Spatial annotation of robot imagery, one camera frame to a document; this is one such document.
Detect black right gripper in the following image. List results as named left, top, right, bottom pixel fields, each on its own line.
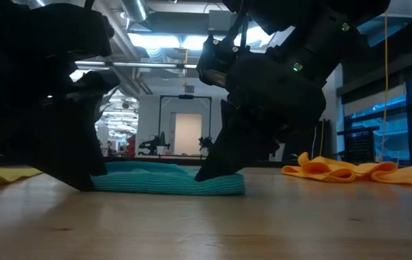
left=193, top=53, right=328, bottom=183

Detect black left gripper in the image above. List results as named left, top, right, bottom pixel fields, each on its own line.
left=0, top=53, right=120, bottom=192

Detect teal microfiber towel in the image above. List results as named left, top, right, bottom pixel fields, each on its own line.
left=89, top=160, right=246, bottom=196

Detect orange microfiber towel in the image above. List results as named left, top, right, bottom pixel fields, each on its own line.
left=281, top=151, right=412, bottom=186

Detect black folded panels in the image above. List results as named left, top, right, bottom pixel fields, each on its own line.
left=313, top=118, right=332, bottom=157

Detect long ceiling light tube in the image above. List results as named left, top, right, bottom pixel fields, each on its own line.
left=74, top=60, right=198, bottom=71

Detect black aluminium table frame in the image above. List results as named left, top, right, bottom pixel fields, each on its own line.
left=0, top=151, right=289, bottom=169

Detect black rig frame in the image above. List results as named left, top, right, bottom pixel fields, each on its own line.
left=158, top=94, right=213, bottom=149

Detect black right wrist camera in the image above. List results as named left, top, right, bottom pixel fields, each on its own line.
left=196, top=34, right=250, bottom=90

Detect black wire crate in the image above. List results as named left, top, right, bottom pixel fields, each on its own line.
left=337, top=126, right=380, bottom=163

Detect hanging yellow cable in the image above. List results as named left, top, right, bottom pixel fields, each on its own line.
left=381, top=16, right=390, bottom=163

